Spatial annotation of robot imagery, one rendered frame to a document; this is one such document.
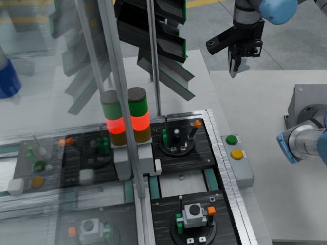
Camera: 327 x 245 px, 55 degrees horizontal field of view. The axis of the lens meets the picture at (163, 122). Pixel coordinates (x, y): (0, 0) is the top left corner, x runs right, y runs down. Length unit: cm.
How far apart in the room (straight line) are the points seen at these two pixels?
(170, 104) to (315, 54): 227
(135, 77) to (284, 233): 102
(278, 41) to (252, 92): 207
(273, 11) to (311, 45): 286
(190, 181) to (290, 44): 264
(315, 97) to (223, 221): 66
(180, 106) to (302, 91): 53
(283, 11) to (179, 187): 67
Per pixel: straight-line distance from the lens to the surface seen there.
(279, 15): 82
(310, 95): 140
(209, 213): 93
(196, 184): 116
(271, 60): 333
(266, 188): 126
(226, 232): 103
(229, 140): 122
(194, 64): 174
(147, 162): 84
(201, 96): 154
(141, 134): 81
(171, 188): 115
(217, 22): 386
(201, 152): 117
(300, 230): 121
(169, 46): 124
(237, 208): 109
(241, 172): 115
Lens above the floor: 191
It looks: 47 degrees down
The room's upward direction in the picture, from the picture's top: 4 degrees counter-clockwise
